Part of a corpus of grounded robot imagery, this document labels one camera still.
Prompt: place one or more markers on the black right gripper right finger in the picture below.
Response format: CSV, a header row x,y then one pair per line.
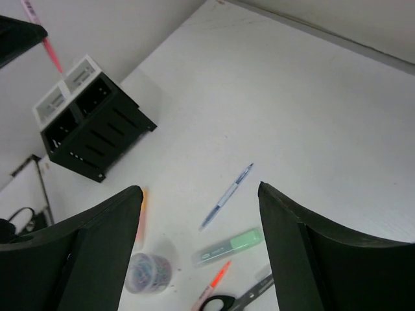
x,y
318,264

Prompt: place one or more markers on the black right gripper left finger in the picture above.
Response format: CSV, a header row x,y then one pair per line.
x,y
79,263

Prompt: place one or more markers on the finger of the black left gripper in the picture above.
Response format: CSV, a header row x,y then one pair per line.
x,y
16,38

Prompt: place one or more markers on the pink red marker pen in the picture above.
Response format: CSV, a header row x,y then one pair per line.
x,y
33,18

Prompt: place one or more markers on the blue ballpoint pen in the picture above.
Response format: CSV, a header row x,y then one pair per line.
x,y
225,197

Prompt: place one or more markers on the orange highlighter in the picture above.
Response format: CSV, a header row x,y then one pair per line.
x,y
140,236

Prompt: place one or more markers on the jar of rubber bands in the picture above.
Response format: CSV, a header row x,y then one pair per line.
x,y
151,267

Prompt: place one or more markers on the green highlighter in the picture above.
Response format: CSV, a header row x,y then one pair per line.
x,y
228,247

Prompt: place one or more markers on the white desk organizer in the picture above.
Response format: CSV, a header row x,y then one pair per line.
x,y
77,79

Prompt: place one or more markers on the orange marker pen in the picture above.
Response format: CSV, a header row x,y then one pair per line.
x,y
210,288

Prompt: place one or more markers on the black desk organizer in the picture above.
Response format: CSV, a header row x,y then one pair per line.
x,y
97,127

